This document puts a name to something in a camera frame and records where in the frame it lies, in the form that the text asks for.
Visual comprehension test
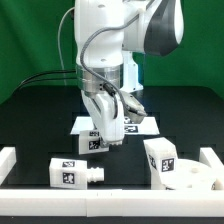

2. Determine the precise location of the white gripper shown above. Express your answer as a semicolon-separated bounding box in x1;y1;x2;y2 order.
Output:
81;91;124;145

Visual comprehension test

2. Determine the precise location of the white round stool seat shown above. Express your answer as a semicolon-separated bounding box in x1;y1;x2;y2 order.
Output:
159;158;218;191

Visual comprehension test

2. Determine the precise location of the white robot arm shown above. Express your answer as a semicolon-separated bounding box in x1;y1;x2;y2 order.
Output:
74;0;184;145

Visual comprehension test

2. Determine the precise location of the white marker sheet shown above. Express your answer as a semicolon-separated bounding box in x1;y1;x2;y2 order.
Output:
71;116;160;135

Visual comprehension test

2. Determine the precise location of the green backdrop curtain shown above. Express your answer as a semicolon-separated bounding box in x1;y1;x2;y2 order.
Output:
0;0;224;103

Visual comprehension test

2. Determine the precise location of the black cable lower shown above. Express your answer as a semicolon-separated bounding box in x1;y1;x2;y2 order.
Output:
16;77;79;93

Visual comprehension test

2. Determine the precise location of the black cable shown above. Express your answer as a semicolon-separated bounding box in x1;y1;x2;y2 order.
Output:
16;68;78;91
16;77;79;93

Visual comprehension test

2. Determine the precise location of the black cable upper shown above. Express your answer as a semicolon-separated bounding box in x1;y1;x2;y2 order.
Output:
16;68;78;91

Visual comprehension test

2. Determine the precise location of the white front barrier wall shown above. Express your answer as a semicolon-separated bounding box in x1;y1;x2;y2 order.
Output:
0;189;224;217

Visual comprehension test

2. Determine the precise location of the grey camera cable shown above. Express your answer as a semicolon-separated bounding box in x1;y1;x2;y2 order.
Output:
56;6;77;87

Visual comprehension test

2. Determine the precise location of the white left barrier wall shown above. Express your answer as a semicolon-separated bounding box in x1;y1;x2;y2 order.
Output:
0;147;16;185

